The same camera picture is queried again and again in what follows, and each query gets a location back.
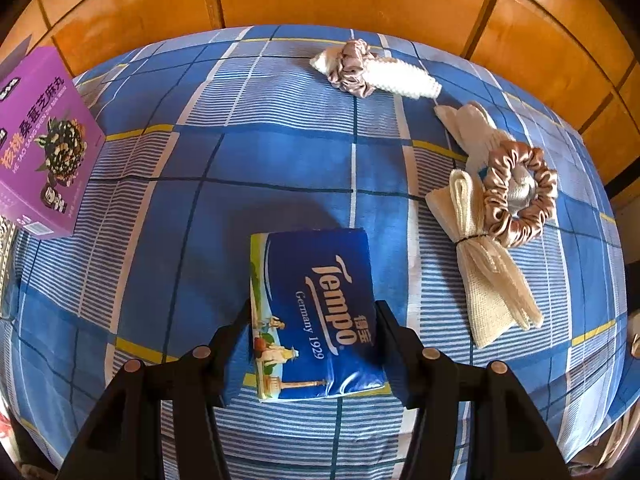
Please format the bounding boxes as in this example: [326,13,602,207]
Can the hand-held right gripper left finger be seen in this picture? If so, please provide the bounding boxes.
[55,299,253,480]

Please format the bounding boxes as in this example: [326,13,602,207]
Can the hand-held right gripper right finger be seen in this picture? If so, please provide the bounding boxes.
[374,300,571,480]

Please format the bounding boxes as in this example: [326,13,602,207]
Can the blue tissue packet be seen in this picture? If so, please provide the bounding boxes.
[249,229,391,402]

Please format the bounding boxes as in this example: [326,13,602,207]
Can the beige gauze cloth bundle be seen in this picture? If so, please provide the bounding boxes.
[425,169,543,350]

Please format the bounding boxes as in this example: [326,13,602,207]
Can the champagne satin scrunchie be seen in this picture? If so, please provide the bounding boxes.
[481,142,558,250]

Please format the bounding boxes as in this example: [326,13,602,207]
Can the purple cardboard box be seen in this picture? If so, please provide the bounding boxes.
[0,45,107,239]

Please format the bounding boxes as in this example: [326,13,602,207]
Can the white waffle cloth roll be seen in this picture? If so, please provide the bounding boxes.
[309,50,442,101]

